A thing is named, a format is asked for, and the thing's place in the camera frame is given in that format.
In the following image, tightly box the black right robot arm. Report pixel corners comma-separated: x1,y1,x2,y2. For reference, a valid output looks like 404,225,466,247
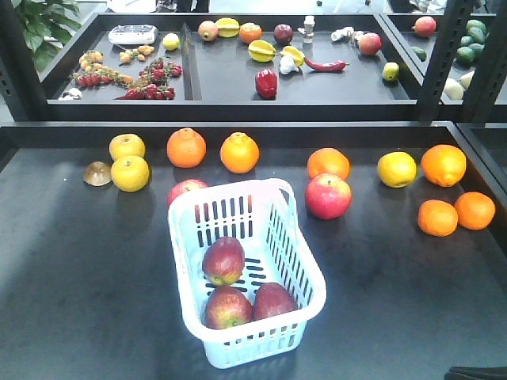
444,367,507,380

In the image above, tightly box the orange with nub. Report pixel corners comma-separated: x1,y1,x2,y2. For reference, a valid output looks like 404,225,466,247
219,132,260,174
166,127,207,169
421,144,467,188

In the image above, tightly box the red bell pepper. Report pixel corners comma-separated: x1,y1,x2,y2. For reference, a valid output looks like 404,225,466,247
254,69,278,99

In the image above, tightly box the small orange right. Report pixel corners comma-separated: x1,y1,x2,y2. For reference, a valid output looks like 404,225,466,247
454,192,496,230

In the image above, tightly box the light blue plastic basket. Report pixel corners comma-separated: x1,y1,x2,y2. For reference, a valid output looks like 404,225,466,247
168,178,326,369

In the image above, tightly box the small orange left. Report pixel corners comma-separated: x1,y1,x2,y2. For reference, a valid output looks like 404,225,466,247
417,199,458,237

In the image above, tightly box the green potted plant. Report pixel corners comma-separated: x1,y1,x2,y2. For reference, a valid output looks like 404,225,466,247
11,0,81,72

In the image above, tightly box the orange with nub left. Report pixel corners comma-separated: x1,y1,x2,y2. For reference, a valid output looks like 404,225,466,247
166,127,207,169

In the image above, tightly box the red apple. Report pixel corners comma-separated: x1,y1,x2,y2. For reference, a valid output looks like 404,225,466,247
204,286,253,330
202,237,245,286
305,173,352,220
253,282,297,321
166,179,208,207

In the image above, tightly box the black fruit display stand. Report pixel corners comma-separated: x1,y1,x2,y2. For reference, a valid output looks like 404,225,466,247
1,1,506,379

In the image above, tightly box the small orange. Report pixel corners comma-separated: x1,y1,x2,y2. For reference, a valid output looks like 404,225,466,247
417,199,458,237
454,192,496,230

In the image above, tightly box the red chili pepper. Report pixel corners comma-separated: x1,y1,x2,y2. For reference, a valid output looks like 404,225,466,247
303,57,349,72

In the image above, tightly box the white electronic scale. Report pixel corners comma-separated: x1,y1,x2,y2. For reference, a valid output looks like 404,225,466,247
108,25,158,45

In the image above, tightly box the yellow round citrus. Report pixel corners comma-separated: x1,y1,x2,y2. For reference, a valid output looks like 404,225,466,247
111,155,151,192
109,133,146,161

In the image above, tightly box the red apple beside basket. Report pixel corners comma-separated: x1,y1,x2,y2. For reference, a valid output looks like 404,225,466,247
166,179,208,207

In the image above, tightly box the large orange back left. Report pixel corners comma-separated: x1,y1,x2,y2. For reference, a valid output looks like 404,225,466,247
307,147,351,180

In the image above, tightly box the white garlic bulb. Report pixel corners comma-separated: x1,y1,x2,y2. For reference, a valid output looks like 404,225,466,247
279,55,299,75

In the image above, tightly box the orange with nub centre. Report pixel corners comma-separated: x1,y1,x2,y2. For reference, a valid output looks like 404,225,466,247
219,132,260,174

